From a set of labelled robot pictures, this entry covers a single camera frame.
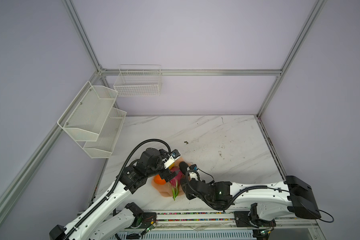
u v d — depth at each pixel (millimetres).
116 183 465
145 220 732
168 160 606
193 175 675
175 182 767
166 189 806
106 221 533
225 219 748
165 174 634
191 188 521
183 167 834
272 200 441
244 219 735
